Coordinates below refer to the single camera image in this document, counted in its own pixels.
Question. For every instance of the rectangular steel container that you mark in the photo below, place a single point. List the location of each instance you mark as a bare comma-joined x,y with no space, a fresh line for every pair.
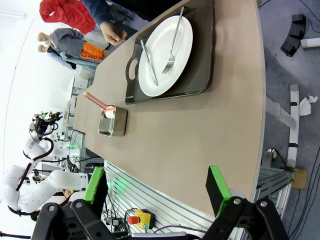
120,122

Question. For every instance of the red jacket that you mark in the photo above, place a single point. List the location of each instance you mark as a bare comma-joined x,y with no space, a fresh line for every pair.
67,15

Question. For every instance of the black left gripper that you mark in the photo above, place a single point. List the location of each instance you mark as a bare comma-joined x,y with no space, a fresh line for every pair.
41,126

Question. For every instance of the person's left forearm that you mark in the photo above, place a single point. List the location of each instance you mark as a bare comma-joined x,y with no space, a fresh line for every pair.
96,11

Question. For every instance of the aluminium profile frame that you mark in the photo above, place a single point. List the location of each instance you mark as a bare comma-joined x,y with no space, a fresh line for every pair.
160,197

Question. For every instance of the person in denim jacket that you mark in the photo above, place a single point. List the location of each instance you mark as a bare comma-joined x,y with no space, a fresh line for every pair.
140,7

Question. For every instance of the white tube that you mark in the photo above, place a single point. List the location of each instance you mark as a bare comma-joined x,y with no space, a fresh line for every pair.
311,42

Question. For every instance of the silver table knife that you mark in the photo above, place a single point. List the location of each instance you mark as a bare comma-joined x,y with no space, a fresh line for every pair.
149,63

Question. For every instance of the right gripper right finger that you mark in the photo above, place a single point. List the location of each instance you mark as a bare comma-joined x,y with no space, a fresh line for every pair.
216,190

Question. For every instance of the white table leg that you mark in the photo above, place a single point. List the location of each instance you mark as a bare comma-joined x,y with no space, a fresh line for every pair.
293,125

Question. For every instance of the silver fork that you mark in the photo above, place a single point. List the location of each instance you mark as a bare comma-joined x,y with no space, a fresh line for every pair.
175,35

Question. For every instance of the black foot pedal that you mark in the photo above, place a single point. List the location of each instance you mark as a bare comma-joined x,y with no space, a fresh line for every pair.
293,35

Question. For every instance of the white round plate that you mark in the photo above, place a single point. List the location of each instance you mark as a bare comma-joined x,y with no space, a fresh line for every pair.
175,82

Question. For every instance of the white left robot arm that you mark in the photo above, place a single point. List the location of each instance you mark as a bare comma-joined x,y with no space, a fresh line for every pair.
42,185

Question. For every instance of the small cardboard box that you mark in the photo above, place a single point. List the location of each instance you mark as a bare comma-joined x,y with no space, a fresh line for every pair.
299,178

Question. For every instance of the person's left hand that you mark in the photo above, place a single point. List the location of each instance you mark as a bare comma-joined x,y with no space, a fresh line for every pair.
112,33

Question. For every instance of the dark brown serving tray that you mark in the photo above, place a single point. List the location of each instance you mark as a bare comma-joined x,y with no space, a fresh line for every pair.
200,62

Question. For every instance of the yellow emergency stop button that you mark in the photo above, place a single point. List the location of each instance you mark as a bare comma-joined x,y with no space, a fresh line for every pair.
142,218

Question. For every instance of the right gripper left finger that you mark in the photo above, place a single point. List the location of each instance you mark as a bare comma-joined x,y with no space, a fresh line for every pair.
95,185

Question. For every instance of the crumpled white paper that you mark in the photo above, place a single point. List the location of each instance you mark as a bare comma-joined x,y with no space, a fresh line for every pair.
306,106

